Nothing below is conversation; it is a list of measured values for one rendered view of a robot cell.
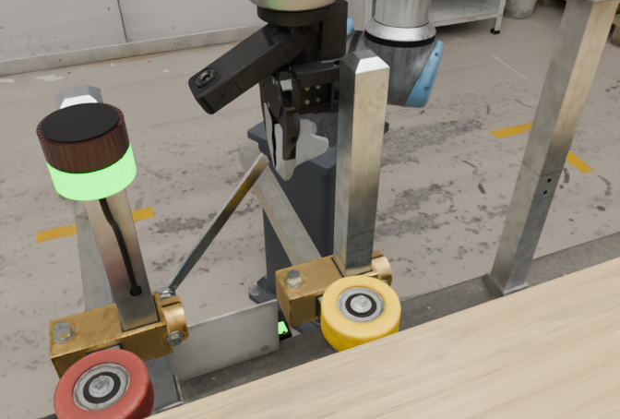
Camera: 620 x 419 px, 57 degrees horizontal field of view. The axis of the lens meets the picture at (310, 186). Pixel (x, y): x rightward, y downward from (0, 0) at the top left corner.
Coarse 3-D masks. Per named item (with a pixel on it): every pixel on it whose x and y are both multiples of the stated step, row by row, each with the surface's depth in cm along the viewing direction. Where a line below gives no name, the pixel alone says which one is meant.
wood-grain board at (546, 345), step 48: (528, 288) 59; (576, 288) 59; (432, 336) 54; (480, 336) 54; (528, 336) 54; (576, 336) 54; (288, 384) 50; (336, 384) 50; (384, 384) 50; (432, 384) 50; (480, 384) 50; (528, 384) 50; (576, 384) 50
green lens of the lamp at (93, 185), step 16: (128, 160) 42; (64, 176) 40; (80, 176) 40; (96, 176) 40; (112, 176) 41; (128, 176) 42; (64, 192) 41; (80, 192) 41; (96, 192) 41; (112, 192) 42
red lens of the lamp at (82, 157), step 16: (48, 144) 39; (64, 144) 38; (80, 144) 38; (96, 144) 39; (112, 144) 40; (128, 144) 42; (48, 160) 40; (64, 160) 39; (80, 160) 39; (96, 160) 39; (112, 160) 40
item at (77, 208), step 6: (60, 198) 76; (66, 198) 76; (60, 204) 76; (66, 204) 76; (72, 204) 75; (78, 204) 74; (72, 210) 74; (78, 210) 74; (84, 210) 74; (84, 216) 74
